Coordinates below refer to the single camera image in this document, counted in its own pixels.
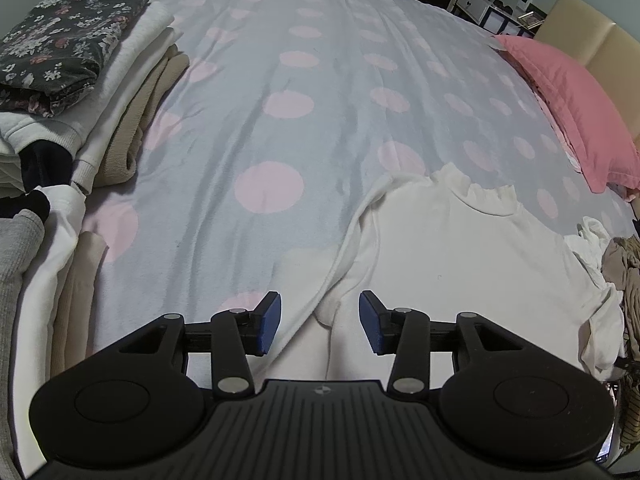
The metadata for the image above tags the white nightstand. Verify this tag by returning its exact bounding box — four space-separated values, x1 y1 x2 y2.
452 0 533 37

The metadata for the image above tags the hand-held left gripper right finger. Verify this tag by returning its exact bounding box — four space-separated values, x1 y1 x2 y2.
358 289 545 404

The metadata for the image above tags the taupe garment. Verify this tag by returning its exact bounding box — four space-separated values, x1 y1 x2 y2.
600 236 640 291

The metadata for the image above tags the cream padded headboard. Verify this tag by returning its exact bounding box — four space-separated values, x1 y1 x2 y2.
535 0 640 141

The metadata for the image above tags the beige folded garment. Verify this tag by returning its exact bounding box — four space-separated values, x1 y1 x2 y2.
95 42 191 186

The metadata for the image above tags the striped brown garment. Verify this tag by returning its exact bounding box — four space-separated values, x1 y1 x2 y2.
616 280 640 461

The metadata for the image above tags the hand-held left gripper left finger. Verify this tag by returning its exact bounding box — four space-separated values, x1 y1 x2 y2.
99 290 283 402

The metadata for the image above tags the white ruffle-collar top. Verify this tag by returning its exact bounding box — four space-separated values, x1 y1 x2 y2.
277 162 628 381

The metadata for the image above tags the navy folded garment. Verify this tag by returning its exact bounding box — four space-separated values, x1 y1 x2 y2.
0 139 74 222

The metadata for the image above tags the grey ribbed knit garment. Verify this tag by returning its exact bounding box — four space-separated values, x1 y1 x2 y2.
0 209 46 461

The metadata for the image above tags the cream folded garment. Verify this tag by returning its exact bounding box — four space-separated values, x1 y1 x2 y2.
50 230 108 376

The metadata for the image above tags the dark floral folded garment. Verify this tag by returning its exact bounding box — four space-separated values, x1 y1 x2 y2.
0 0 153 118

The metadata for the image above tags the pink pillow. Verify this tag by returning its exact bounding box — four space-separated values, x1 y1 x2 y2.
492 34 640 195

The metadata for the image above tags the white folded sweatshirt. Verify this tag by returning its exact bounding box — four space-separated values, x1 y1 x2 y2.
0 0 176 196

